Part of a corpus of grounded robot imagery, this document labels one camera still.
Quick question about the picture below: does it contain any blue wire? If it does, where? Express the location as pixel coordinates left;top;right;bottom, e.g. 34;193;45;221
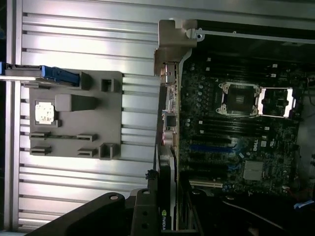
293;201;315;210

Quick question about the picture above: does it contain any grey corner bracket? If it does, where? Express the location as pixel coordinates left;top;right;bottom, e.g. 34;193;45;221
154;19;198;65

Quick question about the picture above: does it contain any green RAM stick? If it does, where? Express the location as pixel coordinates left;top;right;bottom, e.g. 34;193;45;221
44;133;80;139

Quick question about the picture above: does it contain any silver chipset heatsink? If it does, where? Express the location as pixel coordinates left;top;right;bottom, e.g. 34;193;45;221
243;160;266;180

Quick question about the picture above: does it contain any hard disk with blue carrier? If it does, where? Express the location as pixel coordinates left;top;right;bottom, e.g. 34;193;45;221
0;61;81;87

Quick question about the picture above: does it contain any open PC case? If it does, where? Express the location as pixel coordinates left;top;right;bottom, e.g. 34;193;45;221
153;18;315;236

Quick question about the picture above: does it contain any green motherboard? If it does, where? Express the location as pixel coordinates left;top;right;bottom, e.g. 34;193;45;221
179;55;307;196

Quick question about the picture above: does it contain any blue expansion slot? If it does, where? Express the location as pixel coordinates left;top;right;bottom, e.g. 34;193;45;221
190;144;237;152

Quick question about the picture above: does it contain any metal socket cover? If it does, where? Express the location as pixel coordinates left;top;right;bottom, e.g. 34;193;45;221
255;87;300;119

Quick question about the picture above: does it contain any white expansion slot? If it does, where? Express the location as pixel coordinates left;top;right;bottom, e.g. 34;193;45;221
189;180;224;189

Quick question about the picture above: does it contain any silver CPU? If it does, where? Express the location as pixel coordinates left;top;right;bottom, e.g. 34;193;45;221
34;100;56;124

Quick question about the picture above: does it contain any CPU socket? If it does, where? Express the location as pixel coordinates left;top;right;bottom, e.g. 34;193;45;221
216;82;262;118

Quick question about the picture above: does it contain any grey parts rack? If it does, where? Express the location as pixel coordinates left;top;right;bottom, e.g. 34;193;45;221
23;70;124;161

